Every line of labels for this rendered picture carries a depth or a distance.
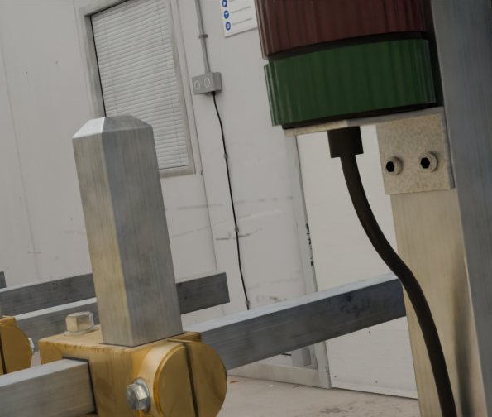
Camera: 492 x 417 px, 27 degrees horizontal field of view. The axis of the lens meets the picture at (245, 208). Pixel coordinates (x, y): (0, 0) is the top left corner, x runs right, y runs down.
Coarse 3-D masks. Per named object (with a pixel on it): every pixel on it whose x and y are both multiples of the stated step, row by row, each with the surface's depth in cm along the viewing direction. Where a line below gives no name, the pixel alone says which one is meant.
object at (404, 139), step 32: (416, 32) 36; (288, 128) 38; (320, 128) 36; (352, 128) 37; (384, 128) 40; (416, 128) 39; (352, 160) 37; (384, 160) 41; (416, 160) 39; (448, 160) 38; (352, 192) 37; (416, 192) 40; (384, 256) 38; (416, 288) 39; (448, 384) 39; (448, 416) 39
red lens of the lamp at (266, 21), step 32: (256, 0) 37; (288, 0) 35; (320, 0) 35; (352, 0) 35; (384, 0) 35; (416, 0) 36; (288, 32) 35; (320, 32) 35; (352, 32) 35; (384, 32) 35
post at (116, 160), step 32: (96, 128) 59; (128, 128) 59; (96, 160) 59; (128, 160) 59; (96, 192) 59; (128, 192) 59; (160, 192) 60; (96, 224) 60; (128, 224) 59; (160, 224) 60; (96, 256) 60; (128, 256) 59; (160, 256) 60; (96, 288) 61; (128, 288) 59; (160, 288) 60; (128, 320) 59; (160, 320) 60
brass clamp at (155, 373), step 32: (64, 352) 64; (96, 352) 61; (128, 352) 58; (160, 352) 57; (192, 352) 58; (96, 384) 61; (128, 384) 58; (160, 384) 56; (192, 384) 58; (224, 384) 59; (96, 416) 62; (128, 416) 59; (160, 416) 56; (192, 416) 57
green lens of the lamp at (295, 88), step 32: (288, 64) 36; (320, 64) 35; (352, 64) 35; (384, 64) 35; (416, 64) 36; (288, 96) 36; (320, 96) 35; (352, 96) 35; (384, 96) 35; (416, 96) 35
